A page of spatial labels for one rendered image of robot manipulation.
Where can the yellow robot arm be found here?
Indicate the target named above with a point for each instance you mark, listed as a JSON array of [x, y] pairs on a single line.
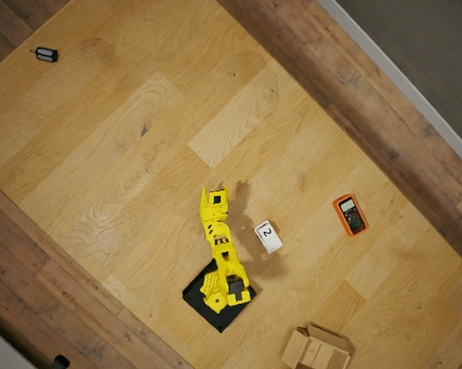
[[234, 291]]

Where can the white rectangular tray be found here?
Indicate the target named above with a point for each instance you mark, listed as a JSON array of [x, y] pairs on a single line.
[[271, 244]]

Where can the orange digital multimeter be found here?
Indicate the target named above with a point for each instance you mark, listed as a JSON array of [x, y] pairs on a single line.
[[350, 215]]

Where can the white cube with black number 2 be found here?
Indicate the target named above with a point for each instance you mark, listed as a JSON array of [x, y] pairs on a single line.
[[266, 231]]

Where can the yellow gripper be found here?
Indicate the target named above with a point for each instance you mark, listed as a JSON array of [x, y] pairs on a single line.
[[218, 205]]

